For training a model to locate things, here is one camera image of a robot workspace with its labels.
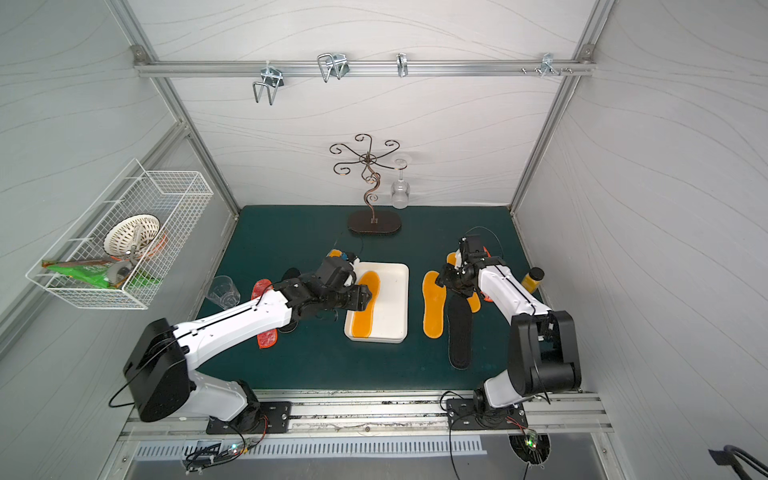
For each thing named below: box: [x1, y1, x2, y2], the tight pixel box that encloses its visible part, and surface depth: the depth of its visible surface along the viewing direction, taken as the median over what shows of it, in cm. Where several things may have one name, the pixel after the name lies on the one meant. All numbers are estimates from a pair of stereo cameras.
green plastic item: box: [42, 260, 162, 291], surface depth 56 cm
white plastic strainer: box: [103, 214, 160, 257], surface depth 67 cm
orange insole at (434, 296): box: [422, 271, 447, 339], surface depth 95 cm
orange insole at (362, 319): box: [352, 271, 381, 338], surface depth 90 cm
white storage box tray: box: [344, 261, 409, 344], surface depth 92 cm
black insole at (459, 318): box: [446, 292, 473, 370], surface depth 89 cm
